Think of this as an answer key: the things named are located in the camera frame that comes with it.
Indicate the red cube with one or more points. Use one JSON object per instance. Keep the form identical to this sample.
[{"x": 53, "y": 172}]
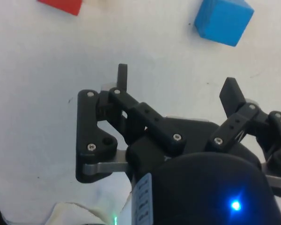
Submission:
[{"x": 63, "y": 4}]

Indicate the blue cube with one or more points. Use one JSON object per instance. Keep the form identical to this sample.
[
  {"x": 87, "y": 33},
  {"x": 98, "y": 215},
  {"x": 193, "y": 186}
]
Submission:
[{"x": 222, "y": 21}]

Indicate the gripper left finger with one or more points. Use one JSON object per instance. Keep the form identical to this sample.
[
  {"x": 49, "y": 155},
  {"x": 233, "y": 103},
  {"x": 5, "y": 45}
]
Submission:
[{"x": 89, "y": 122}]

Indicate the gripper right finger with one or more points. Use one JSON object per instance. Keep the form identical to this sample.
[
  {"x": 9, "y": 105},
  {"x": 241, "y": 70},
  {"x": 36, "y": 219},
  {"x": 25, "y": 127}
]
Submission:
[{"x": 234, "y": 122}]

